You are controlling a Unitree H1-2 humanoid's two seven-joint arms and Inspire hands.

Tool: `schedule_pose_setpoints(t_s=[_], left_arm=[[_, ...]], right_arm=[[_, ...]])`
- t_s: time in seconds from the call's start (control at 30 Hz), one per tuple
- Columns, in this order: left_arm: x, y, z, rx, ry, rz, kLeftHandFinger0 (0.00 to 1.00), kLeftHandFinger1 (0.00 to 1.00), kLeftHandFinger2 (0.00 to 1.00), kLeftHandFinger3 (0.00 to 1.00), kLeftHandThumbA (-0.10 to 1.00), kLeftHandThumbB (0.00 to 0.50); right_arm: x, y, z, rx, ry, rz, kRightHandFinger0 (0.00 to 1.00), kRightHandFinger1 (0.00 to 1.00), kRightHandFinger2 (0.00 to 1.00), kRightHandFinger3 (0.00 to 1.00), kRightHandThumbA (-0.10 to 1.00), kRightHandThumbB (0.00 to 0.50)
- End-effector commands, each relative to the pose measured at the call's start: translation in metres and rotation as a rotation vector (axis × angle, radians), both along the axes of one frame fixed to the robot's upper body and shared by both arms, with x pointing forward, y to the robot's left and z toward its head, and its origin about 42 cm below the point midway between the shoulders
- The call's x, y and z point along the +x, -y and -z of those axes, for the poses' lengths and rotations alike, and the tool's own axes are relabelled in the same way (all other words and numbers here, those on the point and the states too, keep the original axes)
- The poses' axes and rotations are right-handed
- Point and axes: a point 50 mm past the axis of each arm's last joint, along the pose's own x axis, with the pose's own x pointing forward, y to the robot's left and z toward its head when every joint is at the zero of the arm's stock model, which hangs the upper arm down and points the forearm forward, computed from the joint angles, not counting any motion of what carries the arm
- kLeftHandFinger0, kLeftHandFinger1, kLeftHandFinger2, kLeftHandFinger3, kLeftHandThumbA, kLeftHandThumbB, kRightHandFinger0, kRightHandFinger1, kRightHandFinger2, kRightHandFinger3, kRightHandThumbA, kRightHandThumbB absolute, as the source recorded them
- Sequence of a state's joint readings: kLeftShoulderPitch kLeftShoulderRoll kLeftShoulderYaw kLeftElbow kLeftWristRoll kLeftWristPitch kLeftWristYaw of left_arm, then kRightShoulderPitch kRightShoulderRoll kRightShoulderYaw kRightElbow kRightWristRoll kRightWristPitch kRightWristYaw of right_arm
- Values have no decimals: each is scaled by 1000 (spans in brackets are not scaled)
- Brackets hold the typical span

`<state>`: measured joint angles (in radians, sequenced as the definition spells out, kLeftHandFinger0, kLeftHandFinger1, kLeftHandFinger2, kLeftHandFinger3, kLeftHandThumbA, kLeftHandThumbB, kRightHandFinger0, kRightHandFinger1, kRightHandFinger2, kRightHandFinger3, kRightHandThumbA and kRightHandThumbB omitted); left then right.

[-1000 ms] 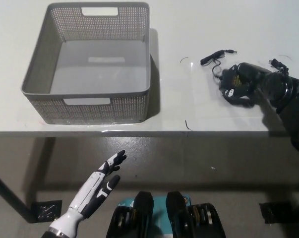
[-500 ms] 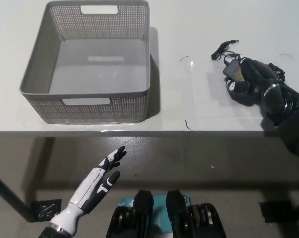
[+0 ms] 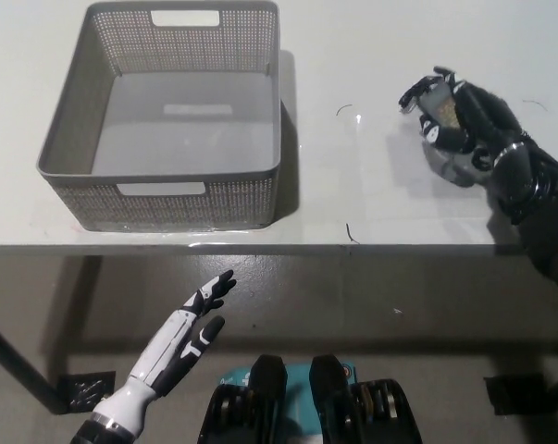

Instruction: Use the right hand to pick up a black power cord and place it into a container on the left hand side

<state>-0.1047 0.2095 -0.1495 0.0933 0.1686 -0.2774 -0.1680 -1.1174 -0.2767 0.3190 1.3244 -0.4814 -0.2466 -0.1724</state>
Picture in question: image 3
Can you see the grey perforated plastic basket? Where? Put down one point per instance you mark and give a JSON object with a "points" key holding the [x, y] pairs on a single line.
{"points": [[186, 120]]}

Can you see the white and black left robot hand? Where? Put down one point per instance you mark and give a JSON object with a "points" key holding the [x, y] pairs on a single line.
{"points": [[163, 347]]}

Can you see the black and teal robot body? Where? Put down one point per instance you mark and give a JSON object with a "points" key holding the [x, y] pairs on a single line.
{"points": [[269, 407]]}

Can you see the black floor foot plate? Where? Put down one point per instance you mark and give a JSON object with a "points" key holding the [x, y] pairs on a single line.
{"points": [[514, 393], [88, 390]]}

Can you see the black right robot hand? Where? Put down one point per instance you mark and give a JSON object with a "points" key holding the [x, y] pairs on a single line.
{"points": [[482, 120]]}

